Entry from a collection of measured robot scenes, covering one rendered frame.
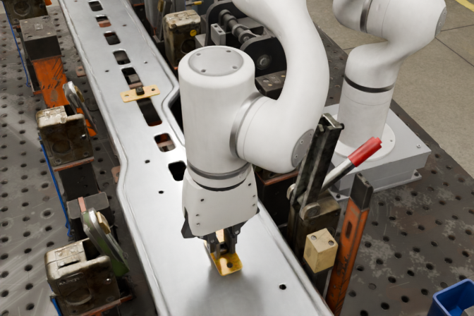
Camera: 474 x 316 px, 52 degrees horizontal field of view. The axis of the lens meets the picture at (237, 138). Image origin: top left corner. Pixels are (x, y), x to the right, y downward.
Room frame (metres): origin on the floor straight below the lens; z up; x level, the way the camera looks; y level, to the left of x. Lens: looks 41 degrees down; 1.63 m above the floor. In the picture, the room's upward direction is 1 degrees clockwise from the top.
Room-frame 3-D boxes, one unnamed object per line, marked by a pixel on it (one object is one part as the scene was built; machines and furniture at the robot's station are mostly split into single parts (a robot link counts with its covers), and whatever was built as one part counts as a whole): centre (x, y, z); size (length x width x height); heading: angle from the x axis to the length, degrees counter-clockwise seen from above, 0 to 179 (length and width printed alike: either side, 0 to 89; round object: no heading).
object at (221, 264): (0.45, 0.02, 1.01); 0.08 x 0.04 x 0.01; 25
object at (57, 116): (0.75, 0.35, 0.87); 0.12 x 0.09 x 0.35; 115
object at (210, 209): (0.45, 0.02, 1.14); 0.10 x 0.07 x 0.11; 115
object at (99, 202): (0.56, 0.26, 0.84); 0.11 x 0.08 x 0.29; 115
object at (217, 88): (0.45, 0.02, 1.29); 0.09 x 0.08 x 0.13; 57
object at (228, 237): (0.46, 0.00, 1.05); 0.03 x 0.03 x 0.07; 25
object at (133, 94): (0.88, 0.22, 1.01); 0.08 x 0.04 x 0.01; 115
